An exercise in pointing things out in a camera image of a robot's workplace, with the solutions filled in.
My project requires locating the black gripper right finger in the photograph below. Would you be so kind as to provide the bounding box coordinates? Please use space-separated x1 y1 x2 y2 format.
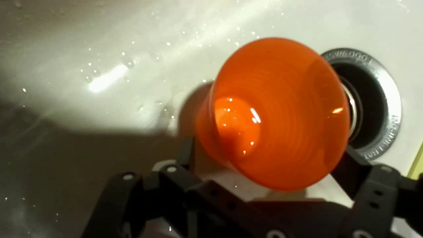
331 147 423 238

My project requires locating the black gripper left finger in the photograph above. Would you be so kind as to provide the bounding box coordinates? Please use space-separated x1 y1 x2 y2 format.
80 136 208 238

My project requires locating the orange plastic cup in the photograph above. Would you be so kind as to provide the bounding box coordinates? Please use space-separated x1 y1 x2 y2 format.
195 39 350 191

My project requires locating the yellow plastic spoon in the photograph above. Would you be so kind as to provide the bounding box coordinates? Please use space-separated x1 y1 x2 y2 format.
407 143 423 180

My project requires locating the metal sink drain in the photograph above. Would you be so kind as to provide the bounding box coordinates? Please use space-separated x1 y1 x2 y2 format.
322 48 401 162

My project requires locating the white ceramic sink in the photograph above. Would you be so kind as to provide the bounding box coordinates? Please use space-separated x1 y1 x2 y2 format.
0 0 423 238

